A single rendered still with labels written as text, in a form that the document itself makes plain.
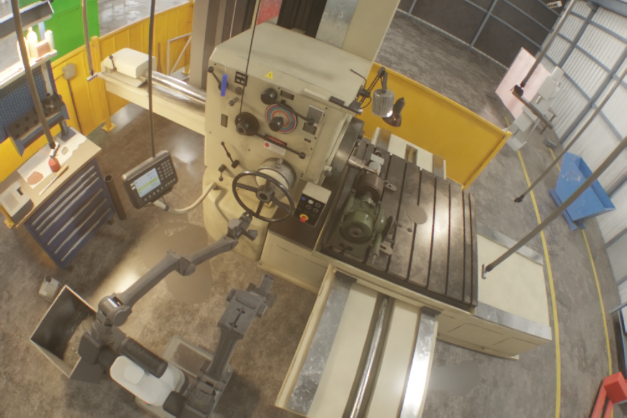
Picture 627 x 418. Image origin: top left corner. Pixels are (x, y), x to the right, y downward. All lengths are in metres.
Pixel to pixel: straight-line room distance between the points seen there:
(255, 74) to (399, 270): 1.49
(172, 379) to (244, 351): 1.45
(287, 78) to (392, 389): 1.96
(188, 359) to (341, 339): 1.10
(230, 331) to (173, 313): 1.91
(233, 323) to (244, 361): 1.80
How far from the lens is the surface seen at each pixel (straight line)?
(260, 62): 1.54
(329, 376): 1.98
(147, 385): 1.15
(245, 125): 1.60
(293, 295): 2.81
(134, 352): 1.06
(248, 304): 0.83
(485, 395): 3.66
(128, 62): 2.62
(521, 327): 3.35
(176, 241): 2.98
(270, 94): 1.44
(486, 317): 3.00
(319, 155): 1.60
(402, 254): 2.13
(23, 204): 2.34
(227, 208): 2.44
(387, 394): 2.13
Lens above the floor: 2.58
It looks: 46 degrees down
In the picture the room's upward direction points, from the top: 22 degrees clockwise
